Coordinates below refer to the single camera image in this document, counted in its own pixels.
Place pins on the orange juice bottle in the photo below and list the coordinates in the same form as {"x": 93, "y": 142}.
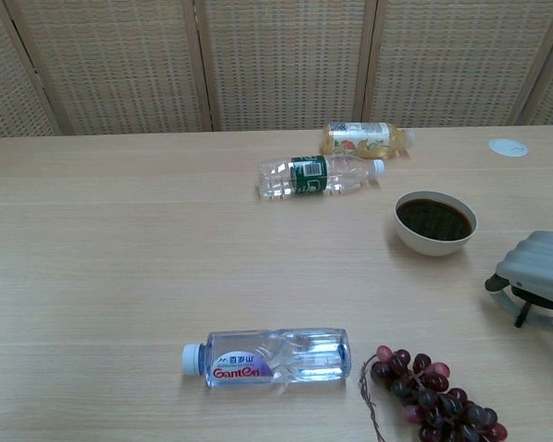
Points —
{"x": 364, "y": 138}

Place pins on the white round table cap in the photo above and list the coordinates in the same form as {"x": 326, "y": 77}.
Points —
{"x": 508, "y": 147}

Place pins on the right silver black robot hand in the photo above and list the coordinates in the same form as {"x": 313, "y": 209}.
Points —
{"x": 539, "y": 267}

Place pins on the clear Ganten water bottle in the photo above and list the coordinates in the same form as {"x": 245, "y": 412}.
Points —
{"x": 267, "y": 359}

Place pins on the dark red grape bunch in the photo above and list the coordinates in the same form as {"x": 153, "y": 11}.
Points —
{"x": 442, "y": 400}

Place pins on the clear bottle with green label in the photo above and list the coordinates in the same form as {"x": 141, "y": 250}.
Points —
{"x": 309, "y": 175}

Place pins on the woven bamboo folding screen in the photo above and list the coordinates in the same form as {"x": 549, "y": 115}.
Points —
{"x": 276, "y": 64}

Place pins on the cup of dark coffee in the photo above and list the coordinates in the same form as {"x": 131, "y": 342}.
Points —
{"x": 424, "y": 246}

